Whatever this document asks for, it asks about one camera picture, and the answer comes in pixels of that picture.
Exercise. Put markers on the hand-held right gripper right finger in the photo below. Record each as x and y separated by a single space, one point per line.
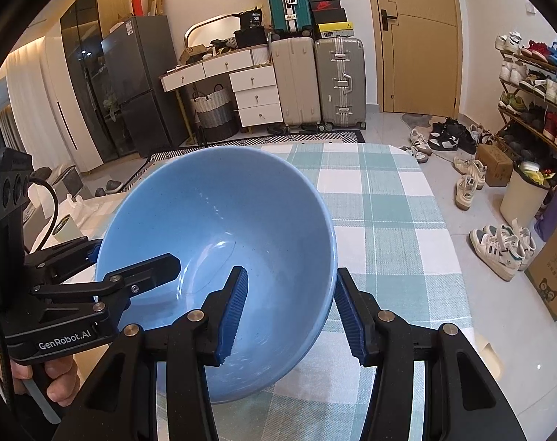
351 321

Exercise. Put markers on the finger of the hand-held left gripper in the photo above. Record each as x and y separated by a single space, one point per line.
145 271
62 252

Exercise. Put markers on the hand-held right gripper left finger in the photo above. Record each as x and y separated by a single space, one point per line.
232 317

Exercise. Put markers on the light blue bowl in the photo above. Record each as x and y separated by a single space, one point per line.
205 211

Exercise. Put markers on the person's left hand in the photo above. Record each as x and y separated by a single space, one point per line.
58 381

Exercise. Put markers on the white tumbler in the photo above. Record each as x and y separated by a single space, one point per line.
67 229

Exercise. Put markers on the black slipper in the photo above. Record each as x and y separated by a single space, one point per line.
108 188

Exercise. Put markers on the teal checked tablecloth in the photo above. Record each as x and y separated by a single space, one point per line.
384 239

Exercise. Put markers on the white tall cabinet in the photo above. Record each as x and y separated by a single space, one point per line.
62 115

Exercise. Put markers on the white curtain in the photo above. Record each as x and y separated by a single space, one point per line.
26 101

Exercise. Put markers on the white green sneaker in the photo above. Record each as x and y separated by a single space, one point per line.
494 250
519 241

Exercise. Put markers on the woven laundry basket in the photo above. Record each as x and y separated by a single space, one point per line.
214 119

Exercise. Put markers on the beige sneaker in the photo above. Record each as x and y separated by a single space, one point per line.
471 170
465 195

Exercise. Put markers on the black white striped rug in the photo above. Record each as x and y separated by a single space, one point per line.
306 137

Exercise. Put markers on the grey refrigerator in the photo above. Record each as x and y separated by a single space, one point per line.
140 78

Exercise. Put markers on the dark glass cabinet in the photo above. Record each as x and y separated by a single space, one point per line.
83 55

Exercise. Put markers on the white dressing table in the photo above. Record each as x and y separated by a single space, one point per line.
255 101

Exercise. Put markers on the cluster of loose shoes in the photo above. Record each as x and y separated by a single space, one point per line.
443 140

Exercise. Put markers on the printed cardboard box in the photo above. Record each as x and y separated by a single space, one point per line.
551 275

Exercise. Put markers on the white bin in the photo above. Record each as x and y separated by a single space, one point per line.
521 206

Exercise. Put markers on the grey door mat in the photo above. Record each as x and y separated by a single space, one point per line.
416 121

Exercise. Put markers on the small cardboard box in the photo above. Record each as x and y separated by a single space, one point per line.
496 165

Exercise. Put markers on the silver suitcase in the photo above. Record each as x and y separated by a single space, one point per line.
338 82

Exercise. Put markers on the beige suitcase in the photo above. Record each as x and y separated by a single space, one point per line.
296 82

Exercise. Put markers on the oval mirror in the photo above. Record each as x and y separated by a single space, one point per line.
209 30

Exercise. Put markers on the wooden shoe rack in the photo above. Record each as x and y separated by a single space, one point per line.
505 117

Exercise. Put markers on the black storage box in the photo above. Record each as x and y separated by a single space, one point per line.
250 36

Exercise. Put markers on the wooden door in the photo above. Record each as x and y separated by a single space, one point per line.
420 69

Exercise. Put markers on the black paper bag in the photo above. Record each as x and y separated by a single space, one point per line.
251 18

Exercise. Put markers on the yellow black shoe box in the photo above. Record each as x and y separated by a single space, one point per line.
334 31

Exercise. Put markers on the teal suitcase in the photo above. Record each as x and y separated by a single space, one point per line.
278 0

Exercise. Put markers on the plain black shoe box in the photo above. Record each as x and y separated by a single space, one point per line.
329 17

